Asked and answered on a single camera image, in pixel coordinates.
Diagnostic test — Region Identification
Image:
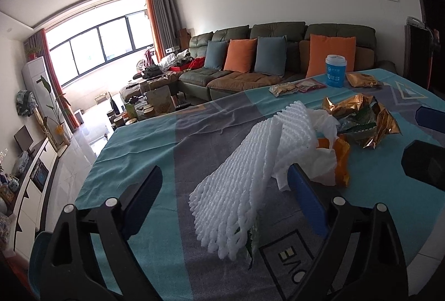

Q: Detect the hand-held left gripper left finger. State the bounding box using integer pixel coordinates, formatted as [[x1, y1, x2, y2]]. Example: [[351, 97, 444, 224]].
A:
[[29, 165, 164, 301]]

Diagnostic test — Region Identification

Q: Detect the green brown sofa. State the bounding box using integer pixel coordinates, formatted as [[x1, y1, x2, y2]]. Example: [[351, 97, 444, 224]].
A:
[[120, 22, 397, 103]]

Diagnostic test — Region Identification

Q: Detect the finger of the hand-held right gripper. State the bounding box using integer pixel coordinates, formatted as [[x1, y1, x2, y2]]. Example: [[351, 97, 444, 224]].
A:
[[415, 105, 445, 131], [401, 140, 445, 191]]

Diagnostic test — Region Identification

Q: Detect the large window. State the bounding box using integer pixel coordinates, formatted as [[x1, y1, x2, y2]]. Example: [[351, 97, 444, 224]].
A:
[[45, 2, 155, 86]]

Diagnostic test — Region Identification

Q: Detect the grey orange curtain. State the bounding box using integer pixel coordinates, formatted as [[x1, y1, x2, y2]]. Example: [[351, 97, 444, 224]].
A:
[[26, 28, 80, 131], [145, 0, 181, 61]]

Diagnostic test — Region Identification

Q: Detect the blue patterned bag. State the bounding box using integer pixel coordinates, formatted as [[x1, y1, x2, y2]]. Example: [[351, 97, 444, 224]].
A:
[[16, 90, 37, 117]]

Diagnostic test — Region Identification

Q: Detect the blue cup with white lid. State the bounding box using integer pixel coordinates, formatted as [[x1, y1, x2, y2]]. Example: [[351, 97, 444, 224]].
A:
[[325, 54, 348, 88]]

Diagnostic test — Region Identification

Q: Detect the white standing air conditioner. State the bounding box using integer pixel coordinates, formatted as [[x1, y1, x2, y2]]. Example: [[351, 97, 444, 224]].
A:
[[21, 56, 58, 135]]

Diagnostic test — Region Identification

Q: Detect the large blue cushion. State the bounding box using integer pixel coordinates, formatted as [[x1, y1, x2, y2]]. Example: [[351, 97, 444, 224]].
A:
[[254, 36, 287, 77]]

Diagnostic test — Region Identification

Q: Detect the clear packet of gold snacks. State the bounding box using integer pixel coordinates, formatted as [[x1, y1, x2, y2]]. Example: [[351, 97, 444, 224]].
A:
[[269, 83, 299, 96]]

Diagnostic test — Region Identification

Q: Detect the red snack packet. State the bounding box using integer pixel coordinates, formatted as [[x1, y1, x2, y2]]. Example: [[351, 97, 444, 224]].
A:
[[295, 79, 327, 93]]

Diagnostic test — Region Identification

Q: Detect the white tissue paper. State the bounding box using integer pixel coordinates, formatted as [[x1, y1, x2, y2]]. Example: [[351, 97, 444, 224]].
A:
[[276, 109, 340, 191]]

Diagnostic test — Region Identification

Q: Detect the potted leafy plant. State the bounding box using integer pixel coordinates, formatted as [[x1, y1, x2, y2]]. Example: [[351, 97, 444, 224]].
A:
[[35, 75, 72, 145]]

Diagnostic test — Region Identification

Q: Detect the cardboard box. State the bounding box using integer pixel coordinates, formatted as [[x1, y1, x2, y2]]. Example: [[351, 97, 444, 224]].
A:
[[178, 28, 195, 48]]

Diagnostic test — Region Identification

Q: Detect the small orange cushion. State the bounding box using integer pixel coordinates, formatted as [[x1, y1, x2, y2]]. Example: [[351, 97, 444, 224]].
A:
[[223, 38, 258, 74]]

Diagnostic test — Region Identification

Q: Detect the small dark monitor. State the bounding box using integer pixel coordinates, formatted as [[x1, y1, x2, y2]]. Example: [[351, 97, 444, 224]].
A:
[[14, 125, 34, 153]]

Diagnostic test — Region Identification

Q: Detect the clear green snack wrapper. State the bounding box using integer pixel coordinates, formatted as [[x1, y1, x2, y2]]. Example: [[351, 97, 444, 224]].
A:
[[241, 214, 263, 270], [337, 103, 381, 135]]

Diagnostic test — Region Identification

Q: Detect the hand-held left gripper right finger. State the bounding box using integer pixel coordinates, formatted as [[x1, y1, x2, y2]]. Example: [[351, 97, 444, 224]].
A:
[[287, 163, 409, 301]]

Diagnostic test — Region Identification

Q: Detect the orange snack wrapper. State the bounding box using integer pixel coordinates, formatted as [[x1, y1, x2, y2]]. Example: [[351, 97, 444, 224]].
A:
[[316, 134, 352, 188]]

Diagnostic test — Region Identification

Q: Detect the teal grey printed tablecloth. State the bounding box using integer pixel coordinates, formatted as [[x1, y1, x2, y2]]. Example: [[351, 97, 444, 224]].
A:
[[28, 68, 445, 301]]

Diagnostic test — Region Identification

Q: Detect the gold foil wrapper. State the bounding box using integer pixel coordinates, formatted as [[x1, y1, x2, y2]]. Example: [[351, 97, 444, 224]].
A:
[[322, 93, 374, 117], [362, 103, 402, 150]]

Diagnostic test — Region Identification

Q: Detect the dark framed panel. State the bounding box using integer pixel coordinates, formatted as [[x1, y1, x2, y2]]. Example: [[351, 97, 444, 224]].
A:
[[403, 16, 435, 89]]

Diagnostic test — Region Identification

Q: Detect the small blue cushion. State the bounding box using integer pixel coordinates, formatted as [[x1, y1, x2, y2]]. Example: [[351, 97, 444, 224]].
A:
[[204, 40, 228, 70]]

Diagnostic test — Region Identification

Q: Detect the large orange cushion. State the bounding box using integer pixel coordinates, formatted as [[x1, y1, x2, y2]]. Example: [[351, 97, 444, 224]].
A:
[[306, 34, 357, 78]]

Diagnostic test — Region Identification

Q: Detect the white tv cabinet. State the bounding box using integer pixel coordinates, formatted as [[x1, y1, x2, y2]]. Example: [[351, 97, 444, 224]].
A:
[[0, 137, 58, 253]]

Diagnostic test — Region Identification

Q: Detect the flat gold snack packet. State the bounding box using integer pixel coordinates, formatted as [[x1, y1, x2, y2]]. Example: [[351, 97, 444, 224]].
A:
[[346, 72, 383, 89]]

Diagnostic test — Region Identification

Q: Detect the white foam net sleeve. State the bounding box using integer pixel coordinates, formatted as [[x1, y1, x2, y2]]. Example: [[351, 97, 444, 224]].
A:
[[189, 102, 318, 261]]

